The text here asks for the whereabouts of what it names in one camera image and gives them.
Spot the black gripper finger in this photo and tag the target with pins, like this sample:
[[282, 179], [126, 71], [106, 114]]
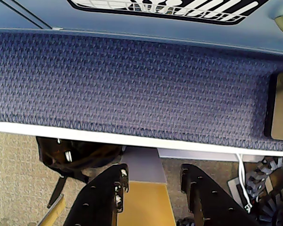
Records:
[[210, 202], [96, 204]]

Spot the gray flat box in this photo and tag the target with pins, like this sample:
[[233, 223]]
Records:
[[235, 190]]

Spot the wooden stick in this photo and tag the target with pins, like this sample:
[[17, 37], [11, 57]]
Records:
[[53, 212]]

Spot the black bag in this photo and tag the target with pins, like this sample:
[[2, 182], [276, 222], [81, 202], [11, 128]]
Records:
[[85, 157]]

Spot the yellow flat board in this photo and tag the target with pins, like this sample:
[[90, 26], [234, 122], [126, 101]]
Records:
[[146, 204]]

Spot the gray table leg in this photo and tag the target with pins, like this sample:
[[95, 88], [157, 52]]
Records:
[[143, 164]]

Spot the gray toothed plastic parts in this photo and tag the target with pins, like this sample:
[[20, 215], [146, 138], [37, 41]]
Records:
[[271, 188]]

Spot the blue woven mat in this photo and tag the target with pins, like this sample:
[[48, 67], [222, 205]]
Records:
[[132, 89]]

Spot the blue toy kitchen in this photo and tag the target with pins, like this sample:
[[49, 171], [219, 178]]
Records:
[[108, 26]]

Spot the dishwasher door with print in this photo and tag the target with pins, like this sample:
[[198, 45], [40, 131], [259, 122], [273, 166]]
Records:
[[169, 5]]

